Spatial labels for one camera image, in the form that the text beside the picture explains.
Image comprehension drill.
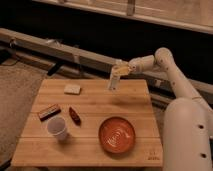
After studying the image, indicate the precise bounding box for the orange ceramic plate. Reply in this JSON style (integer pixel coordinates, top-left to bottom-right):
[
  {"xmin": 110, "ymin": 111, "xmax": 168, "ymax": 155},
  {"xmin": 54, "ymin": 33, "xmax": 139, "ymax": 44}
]
[{"xmin": 98, "ymin": 117, "xmax": 136, "ymax": 154}]

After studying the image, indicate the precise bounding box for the wooden table board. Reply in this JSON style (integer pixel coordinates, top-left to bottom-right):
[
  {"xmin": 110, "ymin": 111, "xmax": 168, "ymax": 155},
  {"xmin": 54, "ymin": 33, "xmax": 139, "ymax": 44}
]
[{"xmin": 12, "ymin": 79, "xmax": 162, "ymax": 167}]

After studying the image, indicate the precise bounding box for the clear plastic cup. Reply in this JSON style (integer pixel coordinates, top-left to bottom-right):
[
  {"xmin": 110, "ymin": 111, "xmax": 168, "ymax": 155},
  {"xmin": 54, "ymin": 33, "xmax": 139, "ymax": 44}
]
[{"xmin": 47, "ymin": 117, "xmax": 68, "ymax": 141}]

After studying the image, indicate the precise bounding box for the brown rectangular bar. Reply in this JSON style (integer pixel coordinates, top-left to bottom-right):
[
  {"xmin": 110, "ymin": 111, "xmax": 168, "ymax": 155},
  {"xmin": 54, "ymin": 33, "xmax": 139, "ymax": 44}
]
[{"xmin": 38, "ymin": 104, "xmax": 61, "ymax": 121}]

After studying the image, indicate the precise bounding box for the black cable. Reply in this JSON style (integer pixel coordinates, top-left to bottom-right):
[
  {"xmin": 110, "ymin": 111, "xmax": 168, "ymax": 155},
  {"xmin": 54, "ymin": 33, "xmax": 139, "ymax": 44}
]
[{"xmin": 0, "ymin": 39, "xmax": 21, "ymax": 67}]

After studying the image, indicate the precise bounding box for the white and yellow gripper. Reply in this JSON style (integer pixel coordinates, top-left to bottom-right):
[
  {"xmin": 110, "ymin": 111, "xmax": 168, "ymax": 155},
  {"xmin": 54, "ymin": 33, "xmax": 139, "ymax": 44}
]
[{"xmin": 108, "ymin": 60, "xmax": 131, "ymax": 90}]

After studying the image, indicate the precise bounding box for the grey metal rail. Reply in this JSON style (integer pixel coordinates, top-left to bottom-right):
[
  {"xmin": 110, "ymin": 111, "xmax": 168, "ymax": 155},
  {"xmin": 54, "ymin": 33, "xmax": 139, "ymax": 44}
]
[{"xmin": 0, "ymin": 28, "xmax": 213, "ymax": 100}]

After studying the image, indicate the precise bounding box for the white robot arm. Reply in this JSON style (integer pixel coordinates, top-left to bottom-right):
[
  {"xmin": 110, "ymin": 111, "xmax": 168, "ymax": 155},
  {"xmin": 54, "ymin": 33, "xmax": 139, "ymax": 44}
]
[{"xmin": 108, "ymin": 47, "xmax": 213, "ymax": 171}]

